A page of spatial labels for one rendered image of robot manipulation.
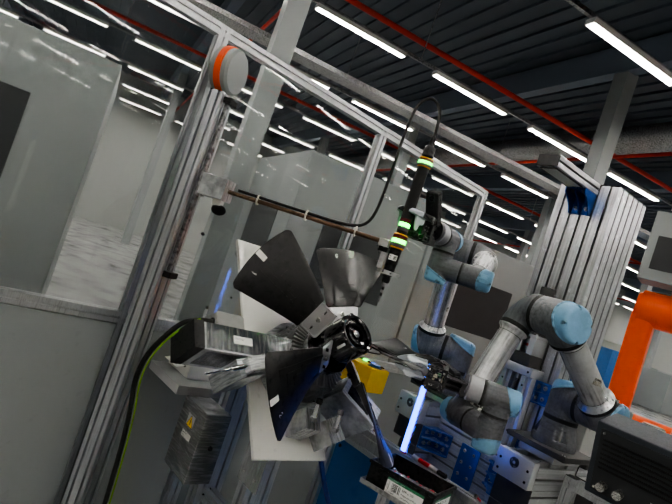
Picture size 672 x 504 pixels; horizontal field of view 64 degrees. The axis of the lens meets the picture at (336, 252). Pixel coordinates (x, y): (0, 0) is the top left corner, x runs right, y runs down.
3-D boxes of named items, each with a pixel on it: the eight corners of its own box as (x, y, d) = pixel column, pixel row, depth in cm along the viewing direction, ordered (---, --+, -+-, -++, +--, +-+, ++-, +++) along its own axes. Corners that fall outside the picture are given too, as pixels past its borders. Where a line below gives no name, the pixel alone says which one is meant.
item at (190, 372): (158, 361, 191) (168, 331, 191) (198, 366, 202) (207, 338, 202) (177, 378, 178) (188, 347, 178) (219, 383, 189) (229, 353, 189)
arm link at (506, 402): (516, 424, 147) (526, 394, 147) (477, 410, 149) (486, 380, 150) (513, 418, 155) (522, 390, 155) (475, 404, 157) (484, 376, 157)
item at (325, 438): (313, 452, 155) (305, 428, 157) (327, 446, 160) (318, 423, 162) (332, 445, 151) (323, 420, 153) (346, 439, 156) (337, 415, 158)
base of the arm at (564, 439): (544, 436, 198) (552, 410, 198) (583, 455, 186) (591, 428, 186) (521, 433, 189) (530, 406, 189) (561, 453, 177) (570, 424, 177)
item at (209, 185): (192, 193, 173) (201, 168, 173) (202, 197, 180) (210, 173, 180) (220, 202, 171) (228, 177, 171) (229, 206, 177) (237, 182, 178)
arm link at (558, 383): (557, 412, 196) (568, 377, 196) (590, 428, 184) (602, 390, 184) (536, 407, 190) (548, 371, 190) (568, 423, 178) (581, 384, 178)
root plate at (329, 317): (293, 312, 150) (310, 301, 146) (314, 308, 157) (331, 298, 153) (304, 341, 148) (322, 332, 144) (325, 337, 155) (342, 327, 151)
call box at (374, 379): (335, 379, 207) (344, 353, 208) (353, 382, 214) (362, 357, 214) (363, 396, 195) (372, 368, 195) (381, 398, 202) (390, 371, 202)
